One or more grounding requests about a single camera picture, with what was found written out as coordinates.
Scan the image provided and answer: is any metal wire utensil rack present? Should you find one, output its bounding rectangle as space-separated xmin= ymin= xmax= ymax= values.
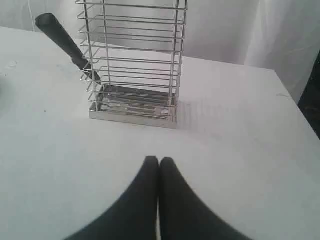
xmin=77 ymin=0 xmax=188 ymax=129

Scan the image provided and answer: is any black handled knife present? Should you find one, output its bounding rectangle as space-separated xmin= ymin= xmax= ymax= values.
xmin=35 ymin=13 xmax=102 ymax=85

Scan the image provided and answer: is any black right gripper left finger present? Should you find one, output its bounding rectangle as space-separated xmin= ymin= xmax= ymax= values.
xmin=67 ymin=156 xmax=160 ymax=240

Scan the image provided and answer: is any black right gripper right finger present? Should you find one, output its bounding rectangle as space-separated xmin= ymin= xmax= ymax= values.
xmin=159 ymin=157 xmax=249 ymax=240

